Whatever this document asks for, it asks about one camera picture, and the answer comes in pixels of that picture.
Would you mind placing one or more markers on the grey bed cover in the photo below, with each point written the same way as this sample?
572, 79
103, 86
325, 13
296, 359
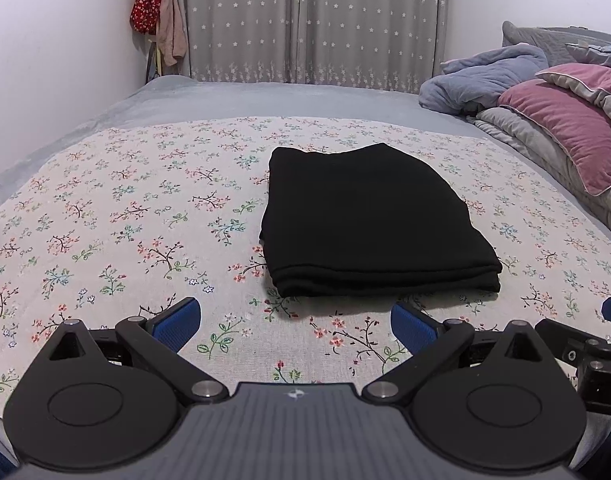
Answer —
265, 100

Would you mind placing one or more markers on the black pants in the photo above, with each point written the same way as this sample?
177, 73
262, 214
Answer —
365, 215

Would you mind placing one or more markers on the grey star-patterned curtain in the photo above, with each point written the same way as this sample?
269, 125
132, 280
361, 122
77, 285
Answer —
310, 20

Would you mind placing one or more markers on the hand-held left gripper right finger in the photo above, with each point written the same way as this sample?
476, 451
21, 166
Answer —
415, 327

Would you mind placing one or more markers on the blue-grey blanket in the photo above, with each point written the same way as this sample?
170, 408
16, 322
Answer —
480, 77

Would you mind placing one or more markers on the pink pillow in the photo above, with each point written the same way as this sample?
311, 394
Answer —
570, 125
593, 77

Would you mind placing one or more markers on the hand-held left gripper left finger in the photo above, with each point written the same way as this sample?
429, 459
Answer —
178, 322

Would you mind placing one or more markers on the red floral hanging cloth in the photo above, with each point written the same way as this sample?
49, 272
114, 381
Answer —
145, 5

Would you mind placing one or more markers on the pink hanging cloth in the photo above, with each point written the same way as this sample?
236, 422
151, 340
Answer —
171, 30

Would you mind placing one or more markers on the grey pillow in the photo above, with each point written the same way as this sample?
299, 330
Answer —
550, 40

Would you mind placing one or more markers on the floral print bed sheet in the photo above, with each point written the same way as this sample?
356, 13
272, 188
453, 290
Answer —
135, 210

